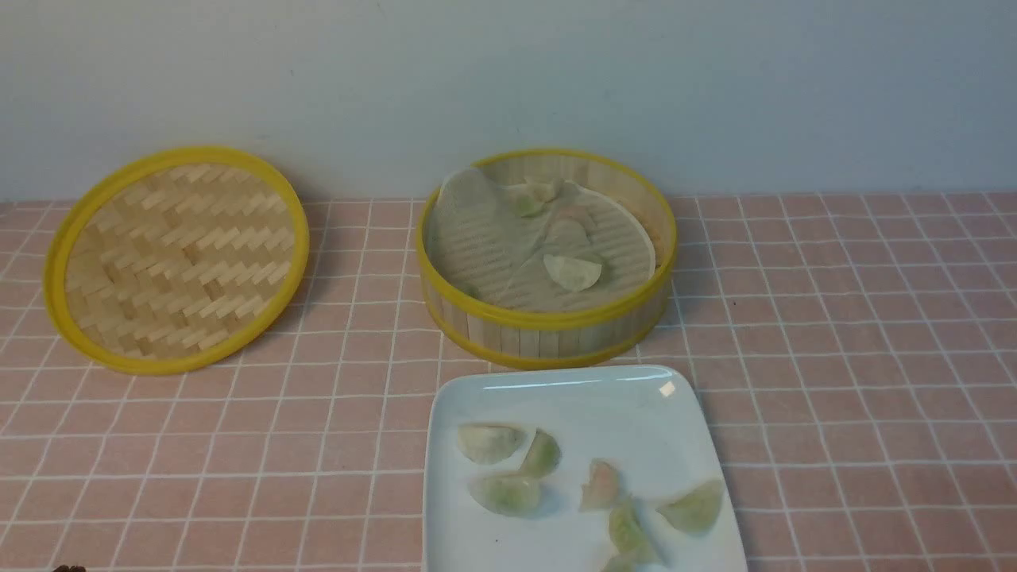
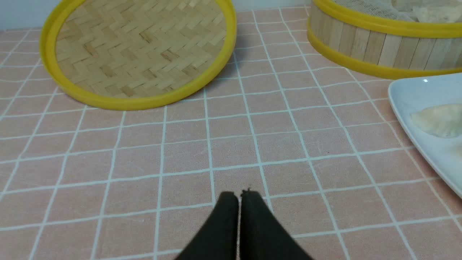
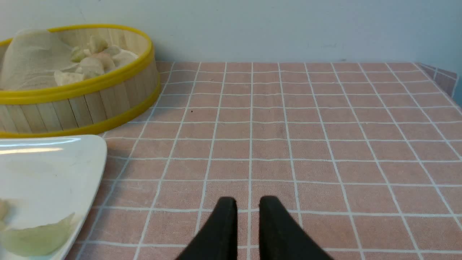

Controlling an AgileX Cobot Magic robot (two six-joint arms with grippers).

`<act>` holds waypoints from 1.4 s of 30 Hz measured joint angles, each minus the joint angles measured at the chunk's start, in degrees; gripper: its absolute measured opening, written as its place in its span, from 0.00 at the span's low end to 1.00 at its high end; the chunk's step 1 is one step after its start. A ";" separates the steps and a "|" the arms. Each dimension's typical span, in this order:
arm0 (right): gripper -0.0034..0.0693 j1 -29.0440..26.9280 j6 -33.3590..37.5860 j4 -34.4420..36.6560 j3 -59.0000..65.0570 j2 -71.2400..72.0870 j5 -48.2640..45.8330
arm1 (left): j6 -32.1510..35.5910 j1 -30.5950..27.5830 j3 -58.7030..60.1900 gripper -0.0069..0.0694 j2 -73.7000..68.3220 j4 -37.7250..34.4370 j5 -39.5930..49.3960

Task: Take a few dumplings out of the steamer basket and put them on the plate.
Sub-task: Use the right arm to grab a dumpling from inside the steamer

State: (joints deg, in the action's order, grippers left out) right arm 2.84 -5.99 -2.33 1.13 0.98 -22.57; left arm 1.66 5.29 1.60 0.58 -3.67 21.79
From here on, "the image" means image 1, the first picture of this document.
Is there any pale green dumpling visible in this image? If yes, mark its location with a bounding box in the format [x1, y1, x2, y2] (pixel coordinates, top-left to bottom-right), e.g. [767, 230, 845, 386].
[543, 254, 604, 292]

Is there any white-green dumpling plate top-left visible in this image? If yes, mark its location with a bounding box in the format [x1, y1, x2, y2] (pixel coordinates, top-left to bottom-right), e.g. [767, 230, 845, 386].
[457, 423, 527, 465]

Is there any green dumpling plate upper middle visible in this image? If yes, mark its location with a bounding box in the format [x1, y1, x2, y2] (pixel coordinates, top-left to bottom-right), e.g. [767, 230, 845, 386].
[519, 428, 562, 479]

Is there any green dumpling plate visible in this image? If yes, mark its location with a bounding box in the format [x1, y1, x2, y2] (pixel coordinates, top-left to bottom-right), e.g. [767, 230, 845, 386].
[601, 496, 662, 571]
[656, 478, 726, 536]
[467, 473, 543, 518]
[519, 428, 562, 479]

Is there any white square plate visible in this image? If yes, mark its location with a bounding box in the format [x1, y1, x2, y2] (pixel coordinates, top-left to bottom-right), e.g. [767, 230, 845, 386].
[422, 365, 747, 571]

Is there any green dumpling plate lower left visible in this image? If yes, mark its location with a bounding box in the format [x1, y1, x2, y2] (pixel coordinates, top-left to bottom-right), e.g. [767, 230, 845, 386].
[467, 473, 543, 518]

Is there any pink dumpling on plate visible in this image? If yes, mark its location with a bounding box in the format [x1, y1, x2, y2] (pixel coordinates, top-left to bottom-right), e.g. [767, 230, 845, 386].
[580, 458, 621, 512]

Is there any green dumpling plate bottom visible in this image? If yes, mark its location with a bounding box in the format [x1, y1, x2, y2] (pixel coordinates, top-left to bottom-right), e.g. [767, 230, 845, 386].
[601, 496, 662, 571]

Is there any green dumpling plate right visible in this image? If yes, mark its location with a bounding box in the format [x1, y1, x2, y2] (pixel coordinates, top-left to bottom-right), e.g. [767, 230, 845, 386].
[656, 478, 726, 536]

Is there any bamboo steamer basket yellow rim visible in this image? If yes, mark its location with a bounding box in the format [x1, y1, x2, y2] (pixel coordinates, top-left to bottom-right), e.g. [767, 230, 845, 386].
[416, 149, 679, 369]

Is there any white steamer liner cloth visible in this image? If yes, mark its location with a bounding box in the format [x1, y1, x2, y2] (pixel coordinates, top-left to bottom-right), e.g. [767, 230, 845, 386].
[424, 168, 657, 314]

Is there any green dumpling in steamer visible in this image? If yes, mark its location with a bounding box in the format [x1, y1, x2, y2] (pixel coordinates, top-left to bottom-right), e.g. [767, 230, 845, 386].
[512, 195, 545, 218]

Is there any pinkish dumpling in steamer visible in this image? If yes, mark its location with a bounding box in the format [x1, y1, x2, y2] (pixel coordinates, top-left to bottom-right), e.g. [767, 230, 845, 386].
[546, 206, 596, 244]

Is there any pale dumpling steamer back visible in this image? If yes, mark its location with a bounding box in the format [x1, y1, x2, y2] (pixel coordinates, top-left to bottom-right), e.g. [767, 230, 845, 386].
[524, 176, 564, 203]

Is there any bamboo steamer lid yellow rim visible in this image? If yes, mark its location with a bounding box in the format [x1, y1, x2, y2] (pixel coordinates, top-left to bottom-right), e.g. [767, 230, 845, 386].
[41, 146, 310, 376]

